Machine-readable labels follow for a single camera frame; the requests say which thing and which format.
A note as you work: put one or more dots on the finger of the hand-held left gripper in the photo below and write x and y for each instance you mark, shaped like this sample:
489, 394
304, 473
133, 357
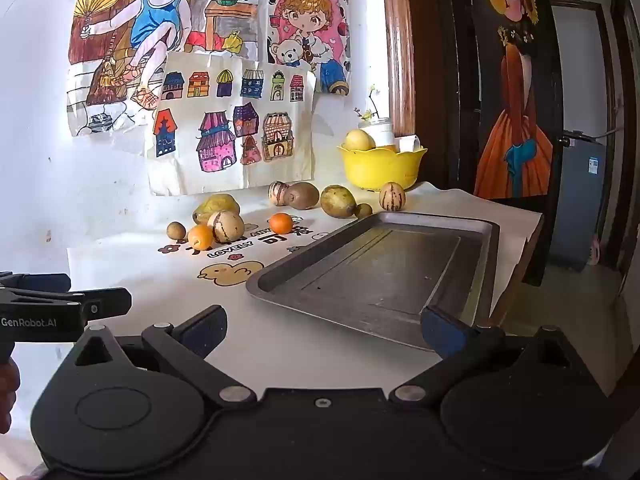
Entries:
107, 301

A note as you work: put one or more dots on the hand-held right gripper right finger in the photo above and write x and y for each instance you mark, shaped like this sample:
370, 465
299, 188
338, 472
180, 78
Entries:
442, 334

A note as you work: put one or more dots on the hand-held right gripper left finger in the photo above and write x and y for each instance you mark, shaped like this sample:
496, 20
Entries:
207, 331

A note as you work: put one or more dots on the grey metal baking tray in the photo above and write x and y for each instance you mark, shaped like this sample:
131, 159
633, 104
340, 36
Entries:
380, 270

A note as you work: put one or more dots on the striped pepino melon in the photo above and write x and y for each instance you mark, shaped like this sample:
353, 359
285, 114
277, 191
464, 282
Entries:
226, 227
392, 196
277, 193

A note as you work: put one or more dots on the green-yellow oval fruit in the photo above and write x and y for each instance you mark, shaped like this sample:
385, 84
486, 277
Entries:
337, 201

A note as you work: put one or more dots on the person's left hand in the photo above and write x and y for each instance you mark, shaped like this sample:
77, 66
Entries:
7, 395

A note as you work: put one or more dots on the orange tangerine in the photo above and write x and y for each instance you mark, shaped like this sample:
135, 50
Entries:
280, 223
201, 238

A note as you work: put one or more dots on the small brown round fruit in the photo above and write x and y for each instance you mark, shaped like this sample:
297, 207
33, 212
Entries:
176, 231
363, 210

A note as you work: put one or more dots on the yellow-green mango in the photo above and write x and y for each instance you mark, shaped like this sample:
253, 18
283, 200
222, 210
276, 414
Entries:
216, 204

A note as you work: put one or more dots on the brown kiwi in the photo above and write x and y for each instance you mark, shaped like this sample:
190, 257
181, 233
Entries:
304, 195

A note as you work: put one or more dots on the yellow plastic bowl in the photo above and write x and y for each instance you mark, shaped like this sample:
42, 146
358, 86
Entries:
382, 170

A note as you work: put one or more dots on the grey appliance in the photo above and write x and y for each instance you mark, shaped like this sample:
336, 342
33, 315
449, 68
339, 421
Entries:
577, 200

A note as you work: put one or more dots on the rolled white paper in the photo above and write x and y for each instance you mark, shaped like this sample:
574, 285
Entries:
409, 143

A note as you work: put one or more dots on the colourful houses drawing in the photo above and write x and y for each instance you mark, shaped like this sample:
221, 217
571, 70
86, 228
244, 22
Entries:
225, 130

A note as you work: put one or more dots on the yellow pear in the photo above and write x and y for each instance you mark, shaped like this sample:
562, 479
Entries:
358, 140

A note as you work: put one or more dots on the white jar with orange lid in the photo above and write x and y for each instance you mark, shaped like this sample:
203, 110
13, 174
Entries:
380, 130

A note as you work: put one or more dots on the orange dress girl painting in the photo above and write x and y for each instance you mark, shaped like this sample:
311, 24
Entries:
515, 110

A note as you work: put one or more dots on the yellow flower sprig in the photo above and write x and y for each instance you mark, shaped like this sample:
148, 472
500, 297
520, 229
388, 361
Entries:
369, 110

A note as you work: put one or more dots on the boy with fan drawing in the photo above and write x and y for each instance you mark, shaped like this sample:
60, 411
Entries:
150, 25

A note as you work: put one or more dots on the girl with teddy drawing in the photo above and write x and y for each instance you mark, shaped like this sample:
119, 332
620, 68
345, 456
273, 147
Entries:
305, 25

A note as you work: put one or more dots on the wooden door frame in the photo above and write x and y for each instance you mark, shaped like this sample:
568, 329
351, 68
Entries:
397, 45

